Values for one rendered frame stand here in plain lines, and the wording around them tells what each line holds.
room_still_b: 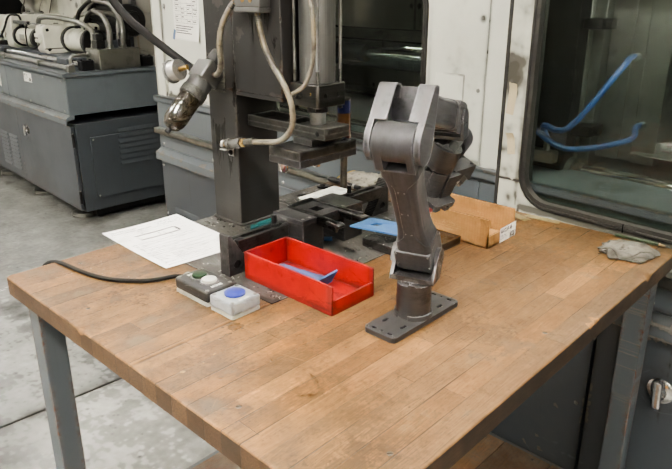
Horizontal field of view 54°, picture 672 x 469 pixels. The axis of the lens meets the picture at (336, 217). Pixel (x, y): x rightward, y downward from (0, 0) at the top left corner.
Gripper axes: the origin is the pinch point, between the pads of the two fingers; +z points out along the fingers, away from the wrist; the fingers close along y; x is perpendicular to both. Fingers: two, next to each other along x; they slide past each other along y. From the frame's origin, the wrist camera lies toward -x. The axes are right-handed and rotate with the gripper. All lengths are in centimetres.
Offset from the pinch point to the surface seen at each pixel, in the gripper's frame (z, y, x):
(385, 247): 13.4, 6.3, -5.3
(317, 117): -6.2, 32.0, 1.0
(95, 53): 128, 306, -94
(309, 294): 9.8, 0.2, 24.7
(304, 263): 16.3, 12.1, 13.6
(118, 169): 193, 269, -97
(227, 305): 12.8, 6.7, 38.4
